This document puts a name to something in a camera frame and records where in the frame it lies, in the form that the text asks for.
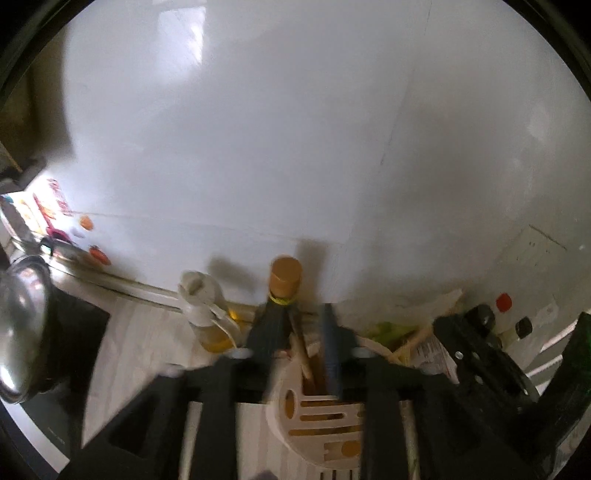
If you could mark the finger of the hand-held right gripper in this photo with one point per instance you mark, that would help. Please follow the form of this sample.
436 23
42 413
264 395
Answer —
480 369

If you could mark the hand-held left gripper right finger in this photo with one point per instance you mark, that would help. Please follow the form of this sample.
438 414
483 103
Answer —
332 350

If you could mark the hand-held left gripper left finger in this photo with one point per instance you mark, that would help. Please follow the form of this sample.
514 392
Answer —
272 341

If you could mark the cream utensil holder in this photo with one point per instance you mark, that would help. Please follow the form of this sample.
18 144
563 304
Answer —
323 415

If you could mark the white printed paper packet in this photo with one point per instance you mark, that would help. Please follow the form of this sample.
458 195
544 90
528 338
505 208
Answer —
431 356

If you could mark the yellow seasoning packet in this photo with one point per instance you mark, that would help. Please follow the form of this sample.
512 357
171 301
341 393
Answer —
388 330

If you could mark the black-capped dark bottle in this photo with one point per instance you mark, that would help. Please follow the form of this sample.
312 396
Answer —
524 327

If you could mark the dark gold-capped sauce bottle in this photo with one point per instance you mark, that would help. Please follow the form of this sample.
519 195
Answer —
286 277

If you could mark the glass oil dispenser bottle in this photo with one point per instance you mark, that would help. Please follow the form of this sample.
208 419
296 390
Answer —
207 314

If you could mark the red-capped dark bottle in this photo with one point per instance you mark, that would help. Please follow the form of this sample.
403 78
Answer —
503 302

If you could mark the cat-printed striped mat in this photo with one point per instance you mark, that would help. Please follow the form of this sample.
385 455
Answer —
138 341

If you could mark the black glass stove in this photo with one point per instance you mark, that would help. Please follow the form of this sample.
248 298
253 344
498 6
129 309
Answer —
69 378

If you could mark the pink plastic holder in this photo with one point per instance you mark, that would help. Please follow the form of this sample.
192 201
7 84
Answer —
56 233

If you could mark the steel wok lid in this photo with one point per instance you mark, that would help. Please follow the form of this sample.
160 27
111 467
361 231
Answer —
23 323

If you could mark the black range hood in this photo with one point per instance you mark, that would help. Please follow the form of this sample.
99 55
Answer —
18 120

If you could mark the red apple wall sticker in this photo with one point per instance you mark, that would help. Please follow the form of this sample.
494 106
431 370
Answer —
99 256

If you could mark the orange fruit wall sticker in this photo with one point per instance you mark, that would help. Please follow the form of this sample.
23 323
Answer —
86 223

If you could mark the red square wall sticker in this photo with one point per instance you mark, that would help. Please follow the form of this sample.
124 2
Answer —
60 201

